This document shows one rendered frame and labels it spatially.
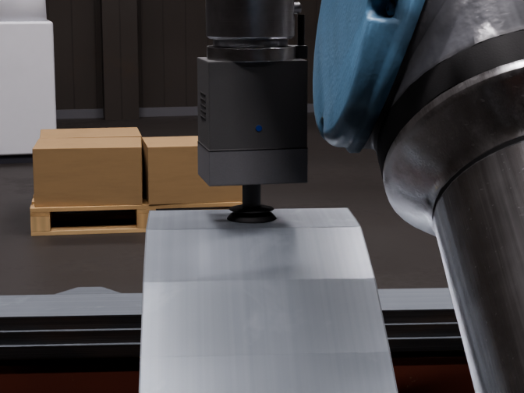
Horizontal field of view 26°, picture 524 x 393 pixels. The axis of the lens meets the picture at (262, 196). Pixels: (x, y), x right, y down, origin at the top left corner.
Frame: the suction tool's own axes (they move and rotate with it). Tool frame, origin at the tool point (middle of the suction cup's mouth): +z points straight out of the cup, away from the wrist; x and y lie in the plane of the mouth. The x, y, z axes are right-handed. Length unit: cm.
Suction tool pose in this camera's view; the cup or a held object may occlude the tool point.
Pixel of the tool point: (251, 231)
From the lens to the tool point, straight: 99.0
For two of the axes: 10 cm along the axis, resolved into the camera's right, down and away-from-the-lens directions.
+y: -9.8, 0.4, -2.0
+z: 0.0, 9.8, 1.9
